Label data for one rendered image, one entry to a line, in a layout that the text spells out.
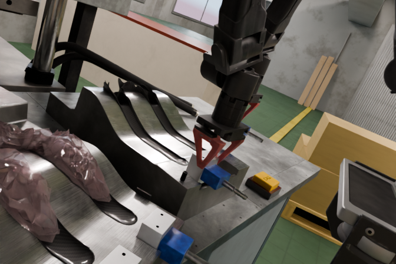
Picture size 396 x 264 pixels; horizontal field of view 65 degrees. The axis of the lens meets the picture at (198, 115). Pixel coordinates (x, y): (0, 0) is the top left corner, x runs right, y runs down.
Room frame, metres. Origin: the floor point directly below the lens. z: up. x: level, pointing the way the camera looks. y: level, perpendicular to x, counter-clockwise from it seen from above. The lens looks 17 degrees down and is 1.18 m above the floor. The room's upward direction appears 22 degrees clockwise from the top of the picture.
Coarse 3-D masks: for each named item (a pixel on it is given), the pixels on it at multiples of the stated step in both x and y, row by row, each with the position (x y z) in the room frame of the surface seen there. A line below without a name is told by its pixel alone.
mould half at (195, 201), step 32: (64, 96) 0.78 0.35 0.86; (96, 96) 0.68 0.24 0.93; (128, 96) 0.76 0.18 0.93; (160, 96) 0.87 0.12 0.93; (64, 128) 0.72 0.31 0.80; (96, 128) 0.66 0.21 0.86; (128, 128) 0.66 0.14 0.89; (160, 128) 0.75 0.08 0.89; (128, 160) 0.59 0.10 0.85; (160, 160) 0.58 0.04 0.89; (160, 192) 0.54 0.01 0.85; (192, 192) 0.53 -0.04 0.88; (224, 192) 0.66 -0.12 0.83
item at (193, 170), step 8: (208, 152) 0.60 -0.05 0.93; (192, 160) 0.57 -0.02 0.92; (216, 160) 0.59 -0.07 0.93; (192, 168) 0.56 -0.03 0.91; (208, 168) 0.56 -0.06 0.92; (216, 168) 0.57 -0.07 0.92; (192, 176) 0.56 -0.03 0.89; (200, 176) 0.55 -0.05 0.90; (208, 176) 0.55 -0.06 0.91; (216, 176) 0.54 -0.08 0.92; (224, 176) 0.55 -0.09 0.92; (208, 184) 0.54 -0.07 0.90; (216, 184) 0.53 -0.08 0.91; (224, 184) 0.54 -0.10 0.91; (232, 184) 0.54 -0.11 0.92; (240, 192) 0.53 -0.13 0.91
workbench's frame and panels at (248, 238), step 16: (288, 192) 0.90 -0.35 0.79; (272, 208) 1.05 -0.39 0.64; (240, 224) 0.62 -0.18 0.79; (256, 224) 0.96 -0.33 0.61; (272, 224) 1.18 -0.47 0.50; (224, 240) 0.57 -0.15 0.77; (240, 240) 0.88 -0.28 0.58; (256, 240) 1.07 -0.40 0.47; (208, 256) 0.68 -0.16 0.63; (224, 256) 0.80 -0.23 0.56; (240, 256) 0.97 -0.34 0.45; (256, 256) 1.20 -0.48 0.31
